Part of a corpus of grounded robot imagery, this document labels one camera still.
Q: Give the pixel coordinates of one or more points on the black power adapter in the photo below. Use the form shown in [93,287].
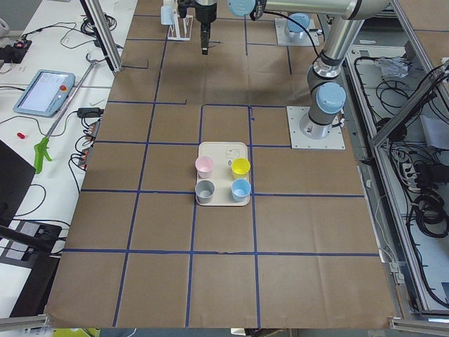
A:
[89,112]

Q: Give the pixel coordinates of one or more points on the black monitor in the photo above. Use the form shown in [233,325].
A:
[16,177]

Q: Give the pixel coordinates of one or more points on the grey plastic cup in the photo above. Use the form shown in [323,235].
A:
[204,190]

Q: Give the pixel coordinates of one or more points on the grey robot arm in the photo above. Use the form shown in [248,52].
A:
[296,25]
[327,97]

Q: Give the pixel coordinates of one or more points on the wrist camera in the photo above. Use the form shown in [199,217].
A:
[182,7]

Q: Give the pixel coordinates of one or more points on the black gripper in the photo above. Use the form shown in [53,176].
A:
[205,14]

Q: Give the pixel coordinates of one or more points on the light blue plastic cup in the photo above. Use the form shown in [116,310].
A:
[167,17]

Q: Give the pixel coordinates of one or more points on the beige plastic tray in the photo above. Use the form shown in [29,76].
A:
[223,154]

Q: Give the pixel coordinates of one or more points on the yellow plastic cup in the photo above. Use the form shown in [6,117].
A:
[240,168]

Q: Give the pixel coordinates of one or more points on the white wire cup rack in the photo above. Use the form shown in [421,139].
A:
[181,30]

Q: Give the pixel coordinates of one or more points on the green handled reacher grabber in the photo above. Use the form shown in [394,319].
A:
[40,149]

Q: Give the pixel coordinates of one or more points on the aluminium frame post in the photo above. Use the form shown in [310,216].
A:
[96,18]

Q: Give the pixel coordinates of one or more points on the pink plastic cup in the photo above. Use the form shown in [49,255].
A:
[204,166]

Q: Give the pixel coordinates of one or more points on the blue teach pendant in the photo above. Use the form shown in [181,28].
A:
[45,94]

